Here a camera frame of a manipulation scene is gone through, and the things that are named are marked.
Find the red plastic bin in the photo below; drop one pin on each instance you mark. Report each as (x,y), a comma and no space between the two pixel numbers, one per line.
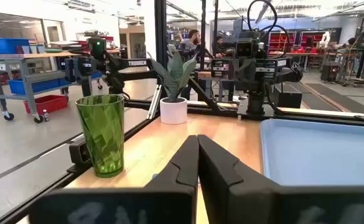
(48,104)

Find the blue plastic bin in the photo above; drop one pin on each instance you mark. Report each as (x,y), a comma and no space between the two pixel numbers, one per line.
(41,85)

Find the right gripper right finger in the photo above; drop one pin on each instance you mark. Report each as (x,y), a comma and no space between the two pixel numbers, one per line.
(222,180)

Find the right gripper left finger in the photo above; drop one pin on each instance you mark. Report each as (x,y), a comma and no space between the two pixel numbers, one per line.
(181,174)

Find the small bottle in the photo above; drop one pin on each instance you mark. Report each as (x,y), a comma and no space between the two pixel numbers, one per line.
(46,116)

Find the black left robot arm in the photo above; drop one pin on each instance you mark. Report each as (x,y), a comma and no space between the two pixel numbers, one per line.
(255,104)

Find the person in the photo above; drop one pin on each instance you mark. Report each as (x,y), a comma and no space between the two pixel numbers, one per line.
(220,46)
(189,43)
(351,42)

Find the light blue plastic tray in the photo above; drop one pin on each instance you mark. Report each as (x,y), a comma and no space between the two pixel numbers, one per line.
(318,152)

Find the grey wheeled metal cart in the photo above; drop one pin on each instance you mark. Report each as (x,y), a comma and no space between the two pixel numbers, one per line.
(26,90)

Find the red storage shelf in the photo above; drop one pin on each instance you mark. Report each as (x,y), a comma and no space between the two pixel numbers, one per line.
(278,39)

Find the door with window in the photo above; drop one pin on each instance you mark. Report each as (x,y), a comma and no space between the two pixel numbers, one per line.
(53,32)

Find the black table-level camera box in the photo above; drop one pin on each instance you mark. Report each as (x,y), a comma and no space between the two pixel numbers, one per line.
(77,152)

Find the artificial plant in white pot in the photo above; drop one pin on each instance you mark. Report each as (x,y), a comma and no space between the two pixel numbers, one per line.
(173,112)

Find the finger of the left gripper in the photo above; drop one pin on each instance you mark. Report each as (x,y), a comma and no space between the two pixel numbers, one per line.
(252,71)
(243,71)

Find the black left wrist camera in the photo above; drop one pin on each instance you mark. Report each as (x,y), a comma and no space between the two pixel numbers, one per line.
(245,49)

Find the green faceted plastic cup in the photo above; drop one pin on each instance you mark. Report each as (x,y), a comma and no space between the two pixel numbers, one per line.
(102,137)

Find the black table frame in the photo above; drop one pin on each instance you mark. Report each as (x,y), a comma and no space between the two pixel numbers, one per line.
(160,31)

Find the blue plastic crate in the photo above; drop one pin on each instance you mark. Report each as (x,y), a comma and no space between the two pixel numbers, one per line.
(4,46)

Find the silver aluminium bar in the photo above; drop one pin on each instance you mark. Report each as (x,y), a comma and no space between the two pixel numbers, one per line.
(154,102)

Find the white robot figure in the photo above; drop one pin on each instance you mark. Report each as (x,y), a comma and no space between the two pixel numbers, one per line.
(325,37)

